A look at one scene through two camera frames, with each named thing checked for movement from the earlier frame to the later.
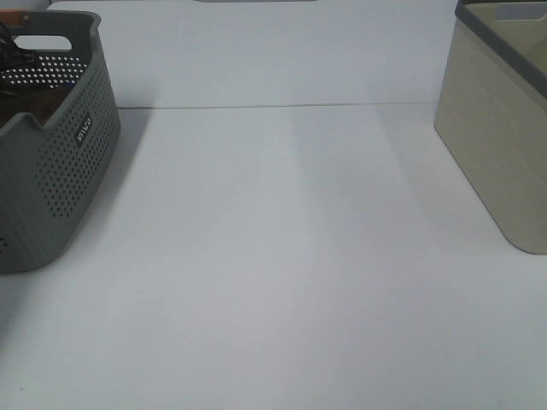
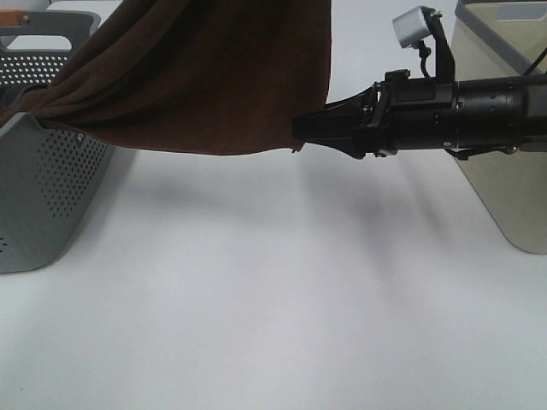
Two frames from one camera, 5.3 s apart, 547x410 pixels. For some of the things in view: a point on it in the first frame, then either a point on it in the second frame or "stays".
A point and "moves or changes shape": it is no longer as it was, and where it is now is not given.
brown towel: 40,102 moves or changes shape
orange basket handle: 11,17 stays
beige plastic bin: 491,112 stays
